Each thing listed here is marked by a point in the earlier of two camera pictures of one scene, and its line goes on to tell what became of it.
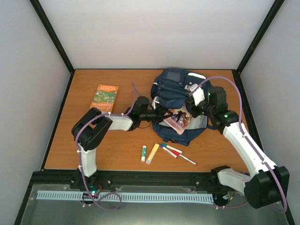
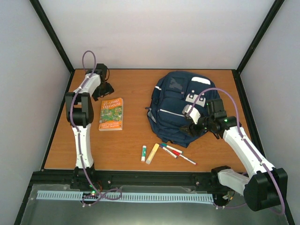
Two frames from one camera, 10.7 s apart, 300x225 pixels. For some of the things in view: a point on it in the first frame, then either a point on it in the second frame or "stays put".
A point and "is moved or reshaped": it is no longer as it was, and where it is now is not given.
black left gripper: x=161 y=113 -> x=109 y=90
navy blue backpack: x=169 y=88 is moved or reshaped
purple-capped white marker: x=169 y=152 stays put
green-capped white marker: x=172 y=148 stays put
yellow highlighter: x=152 y=153 stays put
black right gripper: x=194 y=113 -> x=191 y=128
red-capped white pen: x=188 y=159 stays put
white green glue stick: x=144 y=153 stays put
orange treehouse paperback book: x=104 y=97 is moved or reshaped
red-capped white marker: x=176 y=152 stays put
